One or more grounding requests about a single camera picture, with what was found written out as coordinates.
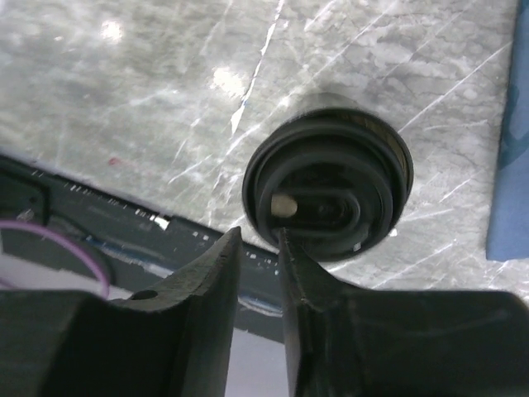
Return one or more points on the blue letter-print cloth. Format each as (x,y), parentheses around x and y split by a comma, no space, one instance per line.
(507,237)

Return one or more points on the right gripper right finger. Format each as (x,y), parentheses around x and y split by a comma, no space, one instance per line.
(344,340)

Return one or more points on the black coffee cup lid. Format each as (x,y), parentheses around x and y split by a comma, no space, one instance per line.
(337,178)

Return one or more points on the black mounting base rail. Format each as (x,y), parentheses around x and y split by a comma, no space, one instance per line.
(135,245)

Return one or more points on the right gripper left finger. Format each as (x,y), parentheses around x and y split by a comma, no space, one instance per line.
(172,339)

